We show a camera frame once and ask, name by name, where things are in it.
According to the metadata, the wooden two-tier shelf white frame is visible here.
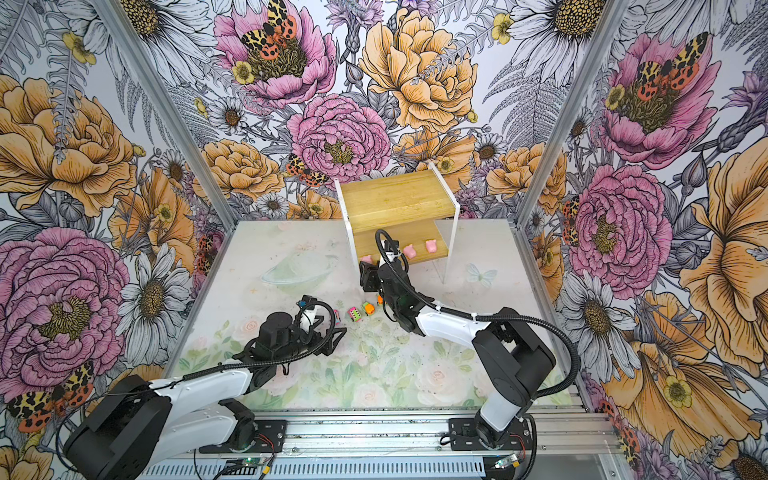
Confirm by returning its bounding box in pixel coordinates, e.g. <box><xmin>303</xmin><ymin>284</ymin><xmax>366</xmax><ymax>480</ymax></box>
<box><xmin>334</xmin><ymin>164</ymin><xmax>460</xmax><ymax>283</ymax></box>

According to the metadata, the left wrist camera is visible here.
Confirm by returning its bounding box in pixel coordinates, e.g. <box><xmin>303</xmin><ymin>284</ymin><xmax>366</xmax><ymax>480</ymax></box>
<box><xmin>294</xmin><ymin>295</ymin><xmax>317</xmax><ymax>333</ymax></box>

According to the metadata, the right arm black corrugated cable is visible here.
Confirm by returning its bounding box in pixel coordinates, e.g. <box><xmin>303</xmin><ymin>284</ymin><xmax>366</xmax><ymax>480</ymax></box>
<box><xmin>374</xmin><ymin>229</ymin><xmax>581</xmax><ymax>400</ymax></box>

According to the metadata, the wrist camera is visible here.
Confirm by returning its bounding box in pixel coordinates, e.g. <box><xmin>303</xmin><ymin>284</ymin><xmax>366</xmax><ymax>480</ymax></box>
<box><xmin>381</xmin><ymin>240</ymin><xmax>404</xmax><ymax>269</ymax></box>
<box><xmin>294</xmin><ymin>295</ymin><xmax>317</xmax><ymax>333</ymax></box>

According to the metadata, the left aluminium corner post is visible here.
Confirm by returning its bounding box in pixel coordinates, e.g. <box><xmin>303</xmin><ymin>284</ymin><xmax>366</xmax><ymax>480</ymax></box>
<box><xmin>94</xmin><ymin>1</ymin><xmax>238</xmax><ymax>233</ymax></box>

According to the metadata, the aluminium corner post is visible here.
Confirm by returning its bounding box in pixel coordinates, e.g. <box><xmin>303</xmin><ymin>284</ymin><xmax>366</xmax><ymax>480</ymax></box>
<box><xmin>514</xmin><ymin>0</ymin><xmax>630</xmax><ymax>230</ymax></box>
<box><xmin>94</xmin><ymin>1</ymin><xmax>238</xmax><ymax>233</ymax></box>

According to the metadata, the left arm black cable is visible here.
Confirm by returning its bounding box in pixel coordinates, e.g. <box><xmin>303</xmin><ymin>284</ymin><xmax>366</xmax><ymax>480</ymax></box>
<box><xmin>173</xmin><ymin>293</ymin><xmax>335</xmax><ymax>385</ymax></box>

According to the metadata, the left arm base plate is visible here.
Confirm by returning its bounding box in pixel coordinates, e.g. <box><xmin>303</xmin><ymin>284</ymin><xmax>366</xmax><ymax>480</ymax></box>
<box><xmin>199</xmin><ymin>420</ymin><xmax>288</xmax><ymax>454</ymax></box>

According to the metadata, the right aluminium corner post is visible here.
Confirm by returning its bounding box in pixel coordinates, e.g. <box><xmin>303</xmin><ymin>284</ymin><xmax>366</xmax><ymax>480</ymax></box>
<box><xmin>514</xmin><ymin>0</ymin><xmax>630</xmax><ymax>230</ymax></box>

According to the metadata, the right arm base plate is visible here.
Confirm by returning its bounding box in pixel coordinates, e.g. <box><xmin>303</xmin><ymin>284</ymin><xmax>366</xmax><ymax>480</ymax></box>
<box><xmin>442</xmin><ymin>416</ymin><xmax>534</xmax><ymax>452</ymax></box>

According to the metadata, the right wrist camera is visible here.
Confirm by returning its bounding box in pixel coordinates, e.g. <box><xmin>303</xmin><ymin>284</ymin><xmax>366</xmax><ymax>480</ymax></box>
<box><xmin>381</xmin><ymin>240</ymin><xmax>404</xmax><ymax>269</ymax></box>

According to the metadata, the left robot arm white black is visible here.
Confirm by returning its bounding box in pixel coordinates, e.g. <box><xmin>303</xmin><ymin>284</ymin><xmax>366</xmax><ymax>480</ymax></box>
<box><xmin>60</xmin><ymin>305</ymin><xmax>347</xmax><ymax>479</ymax></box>

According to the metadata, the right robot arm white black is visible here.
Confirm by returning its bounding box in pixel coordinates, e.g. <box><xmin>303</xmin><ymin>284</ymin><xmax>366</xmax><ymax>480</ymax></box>
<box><xmin>359</xmin><ymin>259</ymin><xmax>563</xmax><ymax>450</ymax></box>

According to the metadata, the aluminium front rail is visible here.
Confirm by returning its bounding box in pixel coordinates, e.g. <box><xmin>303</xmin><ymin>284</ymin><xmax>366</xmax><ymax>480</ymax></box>
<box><xmin>104</xmin><ymin>409</ymin><xmax>625</xmax><ymax>463</ymax></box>

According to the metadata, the pink green toy truck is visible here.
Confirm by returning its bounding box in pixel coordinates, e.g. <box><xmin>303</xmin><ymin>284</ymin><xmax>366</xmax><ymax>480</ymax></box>
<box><xmin>348</xmin><ymin>307</ymin><xmax>362</xmax><ymax>322</ymax></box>

